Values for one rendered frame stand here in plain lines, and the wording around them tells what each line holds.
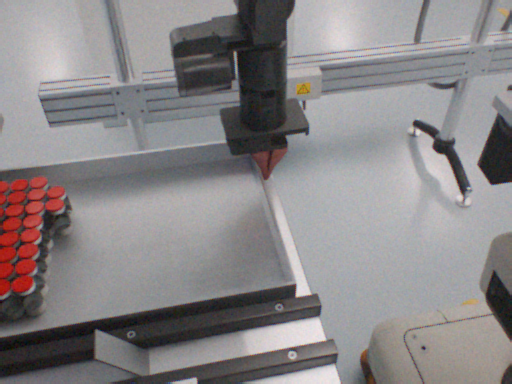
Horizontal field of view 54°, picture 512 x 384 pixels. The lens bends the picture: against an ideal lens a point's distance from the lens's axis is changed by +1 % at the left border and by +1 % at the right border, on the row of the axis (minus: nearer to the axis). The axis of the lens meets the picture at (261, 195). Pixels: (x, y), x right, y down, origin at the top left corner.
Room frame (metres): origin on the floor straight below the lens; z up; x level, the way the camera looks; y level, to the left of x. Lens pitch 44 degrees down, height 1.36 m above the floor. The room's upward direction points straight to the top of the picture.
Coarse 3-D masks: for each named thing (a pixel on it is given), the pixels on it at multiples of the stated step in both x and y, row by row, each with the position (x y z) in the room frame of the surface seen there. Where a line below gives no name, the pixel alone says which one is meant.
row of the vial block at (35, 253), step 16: (32, 192) 0.45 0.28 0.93; (32, 208) 0.42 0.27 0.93; (32, 224) 0.39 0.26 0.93; (48, 224) 0.42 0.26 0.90; (32, 240) 0.37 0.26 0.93; (48, 240) 0.40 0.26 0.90; (32, 256) 0.35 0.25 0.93; (48, 256) 0.37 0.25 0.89; (32, 272) 0.33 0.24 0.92; (48, 272) 0.35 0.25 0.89; (16, 288) 0.30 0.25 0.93; (32, 288) 0.31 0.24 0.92; (48, 288) 0.33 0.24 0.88; (32, 304) 0.30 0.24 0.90
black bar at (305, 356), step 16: (272, 352) 0.25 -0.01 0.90; (288, 352) 0.25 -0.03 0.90; (304, 352) 0.25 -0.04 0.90; (320, 352) 0.25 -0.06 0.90; (336, 352) 0.25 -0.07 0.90; (192, 368) 0.23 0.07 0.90; (208, 368) 0.23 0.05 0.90; (224, 368) 0.23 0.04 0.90; (240, 368) 0.23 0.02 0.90; (256, 368) 0.23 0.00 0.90; (272, 368) 0.23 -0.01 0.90; (288, 368) 0.24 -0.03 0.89; (304, 368) 0.24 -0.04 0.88
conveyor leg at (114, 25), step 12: (108, 0) 1.31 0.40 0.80; (108, 12) 1.31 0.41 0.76; (120, 12) 1.33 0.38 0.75; (108, 24) 1.31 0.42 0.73; (120, 24) 1.32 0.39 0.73; (108, 36) 1.32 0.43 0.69; (120, 36) 1.31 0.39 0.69; (120, 48) 1.31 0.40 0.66; (120, 60) 1.31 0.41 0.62; (120, 72) 1.31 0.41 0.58; (132, 72) 1.33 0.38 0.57; (132, 120) 1.31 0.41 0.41; (132, 132) 1.31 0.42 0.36; (144, 132) 1.32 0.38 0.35; (144, 144) 1.31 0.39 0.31
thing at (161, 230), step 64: (128, 192) 0.49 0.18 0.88; (192, 192) 0.49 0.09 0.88; (256, 192) 0.49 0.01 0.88; (64, 256) 0.38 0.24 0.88; (128, 256) 0.38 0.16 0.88; (192, 256) 0.38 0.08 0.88; (256, 256) 0.38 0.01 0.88; (0, 320) 0.30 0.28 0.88; (64, 320) 0.30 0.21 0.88; (128, 320) 0.28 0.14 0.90
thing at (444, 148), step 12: (420, 120) 1.77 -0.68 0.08; (408, 132) 1.78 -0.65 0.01; (420, 132) 1.77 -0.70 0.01; (432, 132) 1.63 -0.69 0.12; (432, 144) 1.58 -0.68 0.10; (444, 144) 1.54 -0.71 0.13; (456, 156) 1.48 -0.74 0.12; (456, 168) 1.43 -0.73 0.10; (456, 180) 1.40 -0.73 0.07; (468, 180) 1.39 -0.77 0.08; (468, 192) 1.35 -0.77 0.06; (468, 204) 1.33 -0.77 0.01
